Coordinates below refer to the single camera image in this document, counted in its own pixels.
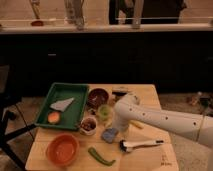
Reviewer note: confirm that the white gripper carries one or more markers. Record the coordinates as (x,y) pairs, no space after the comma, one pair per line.
(120,124)

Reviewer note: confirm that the blue sponge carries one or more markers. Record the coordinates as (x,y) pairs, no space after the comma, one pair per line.
(109,135)

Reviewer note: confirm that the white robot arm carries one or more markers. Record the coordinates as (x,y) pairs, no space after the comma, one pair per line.
(195,127)

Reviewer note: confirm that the green plastic tray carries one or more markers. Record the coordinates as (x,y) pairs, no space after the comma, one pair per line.
(72,116)

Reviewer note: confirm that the small green cup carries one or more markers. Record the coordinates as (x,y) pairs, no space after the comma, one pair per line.
(104,112)

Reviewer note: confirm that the white cup with brown contents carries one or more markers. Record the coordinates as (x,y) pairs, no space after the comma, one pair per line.
(88,126)

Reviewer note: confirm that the black and wood stamp block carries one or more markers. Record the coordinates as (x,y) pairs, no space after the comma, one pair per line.
(120,91)

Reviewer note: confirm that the dark red bowl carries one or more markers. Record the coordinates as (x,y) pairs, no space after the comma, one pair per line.
(97,97)

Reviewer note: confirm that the green chili pepper toy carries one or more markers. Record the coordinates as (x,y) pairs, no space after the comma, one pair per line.
(92,151)

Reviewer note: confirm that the grey cloth piece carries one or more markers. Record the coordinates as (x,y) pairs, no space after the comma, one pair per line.
(61,105)

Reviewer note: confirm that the orange plastic bowl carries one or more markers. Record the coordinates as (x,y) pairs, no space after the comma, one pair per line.
(62,150)

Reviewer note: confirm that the orange peach toy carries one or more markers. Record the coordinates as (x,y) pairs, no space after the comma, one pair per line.
(53,117)

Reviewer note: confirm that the black chair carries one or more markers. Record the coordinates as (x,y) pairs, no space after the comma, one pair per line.
(6,100)

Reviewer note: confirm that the small red dish on counter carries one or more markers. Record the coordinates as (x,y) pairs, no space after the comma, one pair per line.
(37,23)

